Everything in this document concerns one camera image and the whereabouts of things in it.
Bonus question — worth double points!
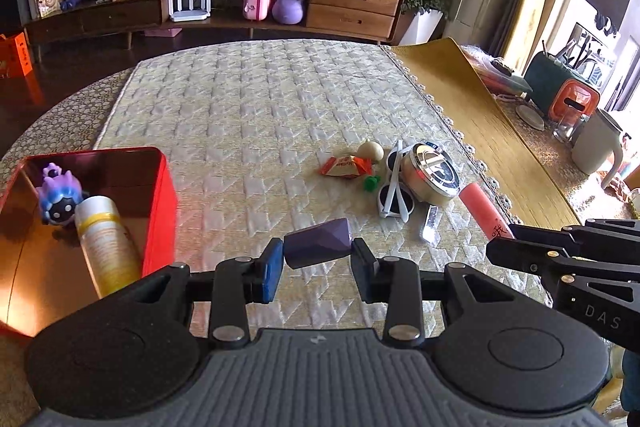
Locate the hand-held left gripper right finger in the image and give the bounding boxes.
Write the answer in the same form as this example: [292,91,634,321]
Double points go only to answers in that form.
[351,239,511,344]

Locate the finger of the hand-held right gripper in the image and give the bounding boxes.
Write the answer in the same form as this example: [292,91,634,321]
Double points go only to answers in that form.
[486,237,640,288]
[507,218,640,250]

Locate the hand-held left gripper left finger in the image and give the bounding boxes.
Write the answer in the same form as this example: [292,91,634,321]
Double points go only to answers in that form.
[125,238,285,350]

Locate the purple faceted block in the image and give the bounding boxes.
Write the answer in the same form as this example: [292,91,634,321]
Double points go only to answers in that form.
[284,218,353,269]

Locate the pink tube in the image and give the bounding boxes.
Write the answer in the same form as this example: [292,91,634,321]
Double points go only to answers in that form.
[460,183,517,241]

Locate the white sunglasses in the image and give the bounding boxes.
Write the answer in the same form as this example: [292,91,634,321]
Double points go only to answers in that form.
[376,139,417,222]

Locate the beige gourd ornament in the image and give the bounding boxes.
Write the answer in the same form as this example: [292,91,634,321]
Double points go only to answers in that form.
[357,140,385,166]

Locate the red tin box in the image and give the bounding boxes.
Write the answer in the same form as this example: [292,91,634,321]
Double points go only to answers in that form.
[0,147,179,339]

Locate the silver foil stick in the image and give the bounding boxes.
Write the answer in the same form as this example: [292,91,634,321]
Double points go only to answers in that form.
[418,205,441,244]

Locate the white electric kettle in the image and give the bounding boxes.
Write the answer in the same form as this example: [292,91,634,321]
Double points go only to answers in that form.
[572,108,627,188]

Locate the orange snack packet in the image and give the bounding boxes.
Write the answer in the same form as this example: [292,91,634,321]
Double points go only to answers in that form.
[320,155,374,180]

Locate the clear drinking glass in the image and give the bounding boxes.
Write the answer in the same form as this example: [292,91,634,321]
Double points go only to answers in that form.
[553,109,582,143]

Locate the round grey coaster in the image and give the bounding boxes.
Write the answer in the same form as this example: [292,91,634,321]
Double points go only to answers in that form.
[515,105,546,130]

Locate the round metal tin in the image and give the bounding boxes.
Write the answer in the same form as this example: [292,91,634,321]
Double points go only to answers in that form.
[402,143,460,208]

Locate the orange tabletop appliance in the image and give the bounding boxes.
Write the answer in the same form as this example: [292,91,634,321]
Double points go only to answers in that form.
[547,79,601,122]

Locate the dark green bag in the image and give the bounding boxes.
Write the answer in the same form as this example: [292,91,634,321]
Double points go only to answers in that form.
[523,51,577,108]

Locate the white and yellow bottle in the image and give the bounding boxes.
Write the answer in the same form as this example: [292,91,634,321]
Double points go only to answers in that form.
[74,195,143,299]

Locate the pile of plastic bags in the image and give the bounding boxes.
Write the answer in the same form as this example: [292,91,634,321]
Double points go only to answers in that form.
[459,44,535,98]

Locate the purple spiky toy figurine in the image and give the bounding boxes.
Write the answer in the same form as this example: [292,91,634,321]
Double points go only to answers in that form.
[39,163,90,228]

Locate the purple kettlebell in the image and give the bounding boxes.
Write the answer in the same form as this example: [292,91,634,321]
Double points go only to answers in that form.
[272,0,305,26]

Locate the pink toy case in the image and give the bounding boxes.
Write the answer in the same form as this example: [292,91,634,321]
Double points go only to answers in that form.
[243,0,274,23]

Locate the white router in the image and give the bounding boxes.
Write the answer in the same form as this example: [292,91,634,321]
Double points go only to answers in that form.
[167,0,211,23]

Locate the wooden media cabinet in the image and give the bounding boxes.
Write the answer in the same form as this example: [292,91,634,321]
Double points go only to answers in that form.
[22,0,407,54]

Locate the orange box on floor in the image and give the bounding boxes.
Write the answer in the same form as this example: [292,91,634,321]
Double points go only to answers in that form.
[0,32,34,78]

